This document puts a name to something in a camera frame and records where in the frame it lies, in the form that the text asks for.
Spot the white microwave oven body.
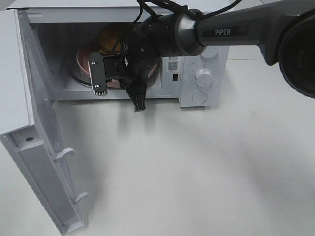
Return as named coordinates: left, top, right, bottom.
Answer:
left=6, top=0, right=229, bottom=107

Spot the white microwave door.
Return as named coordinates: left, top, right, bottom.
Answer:
left=0, top=9, right=87, bottom=236

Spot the lower white microwave knob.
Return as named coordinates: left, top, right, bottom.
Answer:
left=195, top=69, right=214, bottom=87

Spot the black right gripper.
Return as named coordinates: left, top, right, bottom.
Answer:
left=118, top=31, right=159, bottom=112

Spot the toy burger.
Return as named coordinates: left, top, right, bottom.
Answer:
left=97, top=23, right=126, bottom=53

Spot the round door release button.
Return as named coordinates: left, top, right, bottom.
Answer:
left=192, top=91, right=207, bottom=104

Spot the glass microwave turntable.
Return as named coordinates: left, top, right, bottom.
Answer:
left=69, top=67, right=91, bottom=87

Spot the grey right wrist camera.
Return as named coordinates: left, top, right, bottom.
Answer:
left=89, top=52, right=120, bottom=96

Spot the white microwave knob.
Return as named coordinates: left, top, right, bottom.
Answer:
left=201, top=46, right=218, bottom=58
left=195, top=69, right=214, bottom=87

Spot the pink round plate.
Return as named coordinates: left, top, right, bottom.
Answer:
left=74, top=39, right=158, bottom=90

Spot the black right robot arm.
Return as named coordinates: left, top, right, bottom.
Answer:
left=118, top=0, right=315, bottom=111

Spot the upper white microwave knob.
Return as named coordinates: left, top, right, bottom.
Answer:
left=201, top=46, right=218, bottom=58

